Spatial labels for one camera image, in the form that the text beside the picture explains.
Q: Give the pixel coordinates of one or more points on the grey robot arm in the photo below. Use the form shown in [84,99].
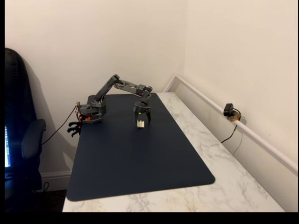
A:
[116,85]

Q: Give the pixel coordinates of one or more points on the white plastic printed part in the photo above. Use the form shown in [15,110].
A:
[140,124]

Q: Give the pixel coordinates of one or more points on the black webcam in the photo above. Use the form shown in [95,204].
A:
[227,109]

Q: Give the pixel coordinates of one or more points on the tan webcam mount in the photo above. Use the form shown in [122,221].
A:
[234,117]

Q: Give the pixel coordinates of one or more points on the laptop screen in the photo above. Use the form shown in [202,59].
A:
[7,147]

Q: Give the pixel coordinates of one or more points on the dark blue desk mat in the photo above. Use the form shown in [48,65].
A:
[140,158]

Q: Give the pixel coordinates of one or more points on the black office chair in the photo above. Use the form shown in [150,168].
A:
[21,116]

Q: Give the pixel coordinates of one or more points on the white baseboard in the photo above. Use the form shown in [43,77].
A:
[56,178]

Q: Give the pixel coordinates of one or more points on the black table clamp orange pad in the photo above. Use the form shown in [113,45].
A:
[73,124]
[74,131]

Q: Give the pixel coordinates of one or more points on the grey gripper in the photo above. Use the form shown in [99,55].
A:
[140,109]

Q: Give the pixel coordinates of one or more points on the white ledge rail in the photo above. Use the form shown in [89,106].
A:
[257,137]

